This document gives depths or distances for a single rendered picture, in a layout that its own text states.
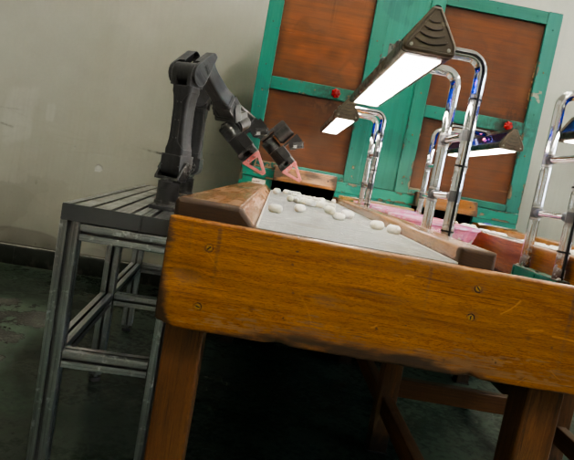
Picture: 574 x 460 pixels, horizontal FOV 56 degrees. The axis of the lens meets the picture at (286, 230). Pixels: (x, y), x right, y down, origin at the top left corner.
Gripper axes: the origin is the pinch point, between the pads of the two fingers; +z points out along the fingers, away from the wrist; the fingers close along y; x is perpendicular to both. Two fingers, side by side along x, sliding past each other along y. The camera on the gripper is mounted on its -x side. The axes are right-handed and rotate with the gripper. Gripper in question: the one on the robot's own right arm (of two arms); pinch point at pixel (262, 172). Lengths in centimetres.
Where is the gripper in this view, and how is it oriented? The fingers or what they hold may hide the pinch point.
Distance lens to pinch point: 182.0
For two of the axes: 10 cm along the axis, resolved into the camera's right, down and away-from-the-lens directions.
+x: -7.8, 6.2, 0.4
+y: -0.3, -1.0, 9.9
